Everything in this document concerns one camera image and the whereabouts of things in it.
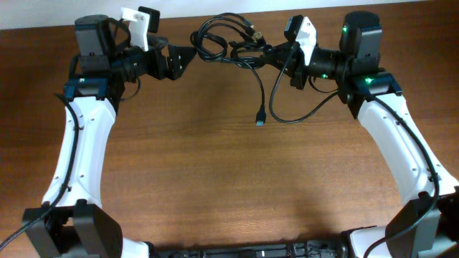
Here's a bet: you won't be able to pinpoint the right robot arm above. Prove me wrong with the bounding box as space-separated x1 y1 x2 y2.
264 11 458 257

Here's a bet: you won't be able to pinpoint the black usb cables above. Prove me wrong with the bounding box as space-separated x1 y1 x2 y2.
189 12 268 127

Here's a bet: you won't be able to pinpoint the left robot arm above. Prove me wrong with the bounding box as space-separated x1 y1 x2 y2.
22 7 196 257

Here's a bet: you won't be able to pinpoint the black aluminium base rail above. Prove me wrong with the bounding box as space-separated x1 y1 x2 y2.
152 239 349 258

